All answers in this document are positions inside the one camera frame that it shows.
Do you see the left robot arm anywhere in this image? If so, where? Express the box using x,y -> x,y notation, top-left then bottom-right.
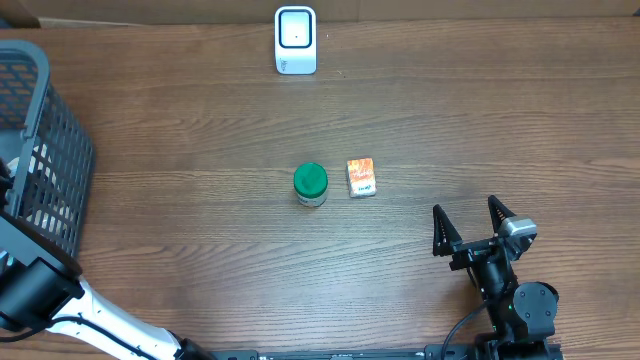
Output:
1,212 -> 214,359

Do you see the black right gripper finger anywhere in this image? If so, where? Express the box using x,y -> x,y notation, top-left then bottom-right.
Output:
488,195 -> 515,234
433,205 -> 463,256

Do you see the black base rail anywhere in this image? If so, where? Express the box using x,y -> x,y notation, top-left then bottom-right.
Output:
211,344 -> 564,360

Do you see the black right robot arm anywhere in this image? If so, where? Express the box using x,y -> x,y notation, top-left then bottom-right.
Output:
425,195 -> 563,360

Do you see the orange tissue pack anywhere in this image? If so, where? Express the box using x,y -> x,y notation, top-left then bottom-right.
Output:
347,158 -> 377,198

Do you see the white barcode scanner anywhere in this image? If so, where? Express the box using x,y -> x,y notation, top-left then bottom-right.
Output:
274,5 -> 317,75

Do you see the white plastic pouch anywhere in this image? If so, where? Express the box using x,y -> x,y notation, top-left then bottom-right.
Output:
18,145 -> 59,230

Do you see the green lid jar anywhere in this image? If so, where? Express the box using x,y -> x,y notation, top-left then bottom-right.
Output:
293,162 -> 328,207

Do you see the grey plastic mesh basket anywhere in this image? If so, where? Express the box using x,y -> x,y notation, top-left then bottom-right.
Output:
1,40 -> 95,257

